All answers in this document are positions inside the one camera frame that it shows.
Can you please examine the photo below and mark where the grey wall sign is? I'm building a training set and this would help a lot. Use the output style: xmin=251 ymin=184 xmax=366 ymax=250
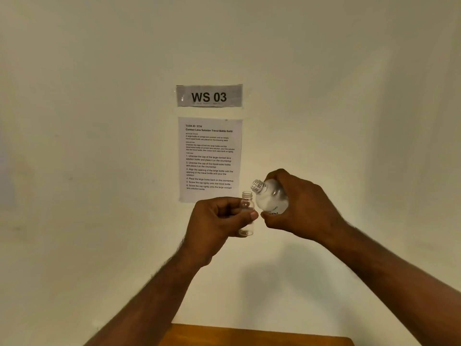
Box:
xmin=176 ymin=84 xmax=243 ymax=108

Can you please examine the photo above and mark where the person's left hand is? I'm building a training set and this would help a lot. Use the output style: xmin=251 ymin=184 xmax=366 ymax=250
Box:
xmin=180 ymin=197 xmax=259 ymax=267

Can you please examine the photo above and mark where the large clear solution bottle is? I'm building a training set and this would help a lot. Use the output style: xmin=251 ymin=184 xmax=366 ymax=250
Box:
xmin=250 ymin=179 xmax=290 ymax=216

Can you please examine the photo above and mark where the person's left forearm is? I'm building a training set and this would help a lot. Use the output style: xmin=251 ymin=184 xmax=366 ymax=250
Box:
xmin=83 ymin=245 xmax=213 ymax=346

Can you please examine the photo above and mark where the person's right hand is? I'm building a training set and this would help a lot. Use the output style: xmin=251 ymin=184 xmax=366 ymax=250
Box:
xmin=260 ymin=168 xmax=348 ymax=246

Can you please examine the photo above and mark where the white instruction paper sheet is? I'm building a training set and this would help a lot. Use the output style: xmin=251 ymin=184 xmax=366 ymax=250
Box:
xmin=178 ymin=117 xmax=243 ymax=203

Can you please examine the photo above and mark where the small clear bottle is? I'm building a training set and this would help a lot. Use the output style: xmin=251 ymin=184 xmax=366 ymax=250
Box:
xmin=238 ymin=190 xmax=255 ymax=237

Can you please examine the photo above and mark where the person's right forearm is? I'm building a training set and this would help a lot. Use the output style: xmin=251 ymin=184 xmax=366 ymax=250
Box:
xmin=320 ymin=219 xmax=461 ymax=346

